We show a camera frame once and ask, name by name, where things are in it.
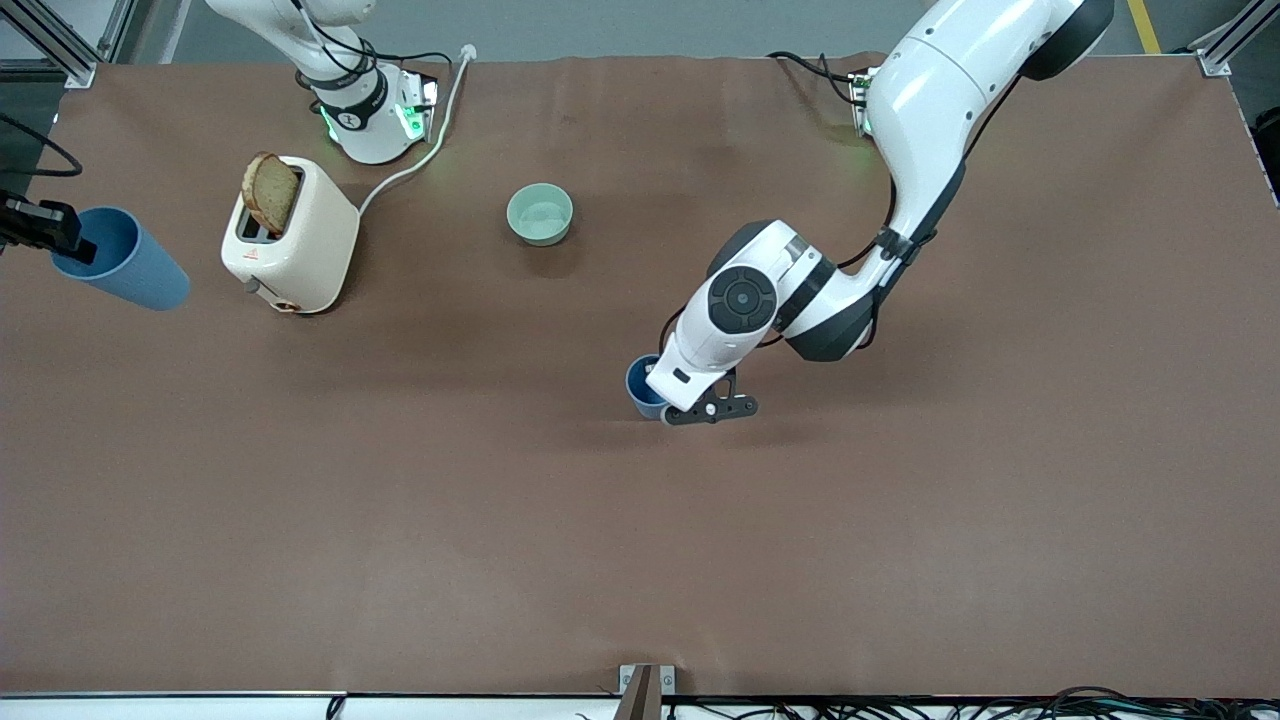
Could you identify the tall blue plastic cup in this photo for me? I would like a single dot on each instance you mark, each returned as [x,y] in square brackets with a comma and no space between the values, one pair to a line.
[125,260]

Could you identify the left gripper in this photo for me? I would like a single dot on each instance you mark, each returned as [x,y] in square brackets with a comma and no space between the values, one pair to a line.
[650,368]

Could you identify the white table edge rail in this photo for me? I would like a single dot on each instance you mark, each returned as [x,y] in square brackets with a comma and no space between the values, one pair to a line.
[150,708]

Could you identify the metal bracket with post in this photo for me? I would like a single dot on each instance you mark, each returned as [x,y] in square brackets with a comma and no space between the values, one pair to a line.
[645,690]

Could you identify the pale green bowl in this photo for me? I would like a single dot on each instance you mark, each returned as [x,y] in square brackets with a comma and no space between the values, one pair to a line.
[540,215]

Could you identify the brown bread slice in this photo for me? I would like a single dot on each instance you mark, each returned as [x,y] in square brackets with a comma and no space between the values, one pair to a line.
[272,192]

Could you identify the cream white toaster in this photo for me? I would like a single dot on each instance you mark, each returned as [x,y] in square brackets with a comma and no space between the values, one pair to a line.
[300,250]

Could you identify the small blue plastic cup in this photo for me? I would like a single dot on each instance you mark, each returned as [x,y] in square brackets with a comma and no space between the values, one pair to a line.
[638,385]

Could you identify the brown table cover sheet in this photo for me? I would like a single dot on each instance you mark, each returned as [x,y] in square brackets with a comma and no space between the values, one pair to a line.
[400,500]

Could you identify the aluminium frame profile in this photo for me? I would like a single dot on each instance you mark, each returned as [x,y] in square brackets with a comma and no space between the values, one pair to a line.
[60,50]
[1225,50]

